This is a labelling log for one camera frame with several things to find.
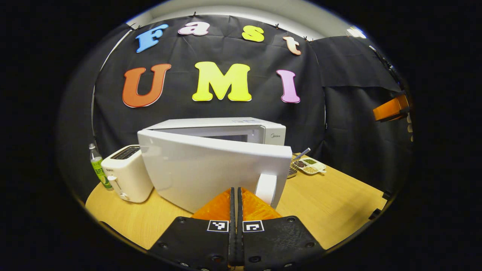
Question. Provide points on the divided tray with beans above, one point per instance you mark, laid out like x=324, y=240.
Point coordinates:
x=316, y=166

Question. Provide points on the white microwave oven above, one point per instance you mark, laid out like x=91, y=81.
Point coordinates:
x=196, y=169

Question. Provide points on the black backdrop cloth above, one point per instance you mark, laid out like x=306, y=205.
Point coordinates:
x=339, y=131

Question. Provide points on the metal spoon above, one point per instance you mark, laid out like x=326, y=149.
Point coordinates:
x=303, y=153

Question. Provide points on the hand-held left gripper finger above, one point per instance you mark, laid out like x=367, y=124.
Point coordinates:
x=232, y=210
x=240, y=210

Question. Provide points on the green drink bottle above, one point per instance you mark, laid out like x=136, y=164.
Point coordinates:
x=98, y=169

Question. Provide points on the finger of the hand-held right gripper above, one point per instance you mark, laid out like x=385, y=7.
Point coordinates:
x=389, y=109

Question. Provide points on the white toaster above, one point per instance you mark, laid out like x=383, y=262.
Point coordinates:
x=128, y=177

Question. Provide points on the ceiling light panel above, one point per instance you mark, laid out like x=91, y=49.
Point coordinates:
x=356, y=32

